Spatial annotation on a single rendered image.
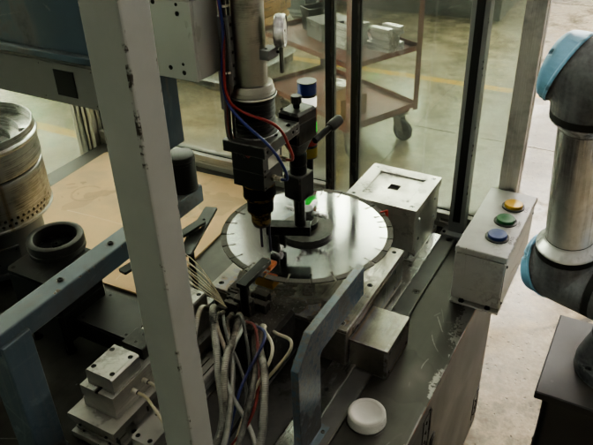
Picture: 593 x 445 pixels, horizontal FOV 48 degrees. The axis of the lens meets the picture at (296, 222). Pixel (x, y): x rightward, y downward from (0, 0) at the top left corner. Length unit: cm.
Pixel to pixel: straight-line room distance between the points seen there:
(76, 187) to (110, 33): 158
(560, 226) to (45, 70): 98
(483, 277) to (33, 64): 99
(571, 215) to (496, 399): 123
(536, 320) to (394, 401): 148
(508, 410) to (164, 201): 191
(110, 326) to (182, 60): 60
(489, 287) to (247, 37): 76
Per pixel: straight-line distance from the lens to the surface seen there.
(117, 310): 143
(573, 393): 139
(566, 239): 129
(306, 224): 127
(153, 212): 57
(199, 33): 101
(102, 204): 196
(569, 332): 152
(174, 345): 66
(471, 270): 147
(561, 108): 114
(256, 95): 105
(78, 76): 129
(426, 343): 142
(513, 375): 248
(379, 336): 132
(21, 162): 159
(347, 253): 131
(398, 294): 152
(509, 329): 266
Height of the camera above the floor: 170
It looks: 32 degrees down
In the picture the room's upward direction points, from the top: 2 degrees counter-clockwise
